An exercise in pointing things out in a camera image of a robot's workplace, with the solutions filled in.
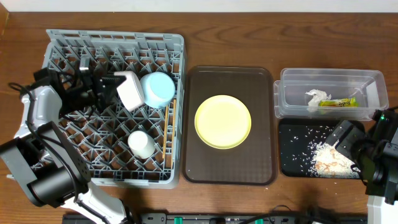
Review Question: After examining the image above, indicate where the pink bowl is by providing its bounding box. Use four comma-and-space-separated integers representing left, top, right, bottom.
114, 71, 145, 112

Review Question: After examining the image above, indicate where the yellow green snack wrapper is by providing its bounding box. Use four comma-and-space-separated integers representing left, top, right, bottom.
318, 97, 359, 107

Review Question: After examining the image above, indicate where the food scraps rice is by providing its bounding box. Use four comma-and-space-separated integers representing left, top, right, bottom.
285, 127, 361, 179

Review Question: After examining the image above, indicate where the light blue bowl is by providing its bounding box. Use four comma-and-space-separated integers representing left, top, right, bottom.
140, 72, 176, 109

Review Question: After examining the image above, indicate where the white tissue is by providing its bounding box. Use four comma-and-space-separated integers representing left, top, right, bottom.
305, 89, 331, 113

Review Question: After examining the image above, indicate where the wooden chopstick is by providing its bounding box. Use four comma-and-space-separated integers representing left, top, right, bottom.
171, 99, 177, 167
162, 105, 169, 160

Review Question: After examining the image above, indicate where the white cup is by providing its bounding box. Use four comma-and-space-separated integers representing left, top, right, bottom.
127, 131, 155, 159

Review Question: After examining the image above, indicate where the yellow plate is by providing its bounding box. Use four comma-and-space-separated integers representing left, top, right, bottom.
194, 95, 252, 150

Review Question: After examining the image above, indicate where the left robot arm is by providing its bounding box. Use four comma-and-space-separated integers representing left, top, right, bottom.
1, 59, 133, 223

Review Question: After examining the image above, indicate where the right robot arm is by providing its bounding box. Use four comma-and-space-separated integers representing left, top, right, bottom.
325, 106, 397, 224

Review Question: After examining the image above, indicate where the grey dishwasher rack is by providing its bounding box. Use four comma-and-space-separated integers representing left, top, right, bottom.
42, 29, 185, 189

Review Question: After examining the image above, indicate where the black tray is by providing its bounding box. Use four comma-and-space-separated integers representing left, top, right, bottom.
278, 118, 372, 180

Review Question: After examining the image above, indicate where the clear plastic bin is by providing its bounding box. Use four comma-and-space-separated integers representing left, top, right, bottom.
274, 68, 389, 121

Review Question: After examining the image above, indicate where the dark brown serving tray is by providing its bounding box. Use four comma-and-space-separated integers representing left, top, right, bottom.
181, 67, 277, 185

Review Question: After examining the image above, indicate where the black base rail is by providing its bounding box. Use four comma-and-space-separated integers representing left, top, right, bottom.
62, 213, 368, 224

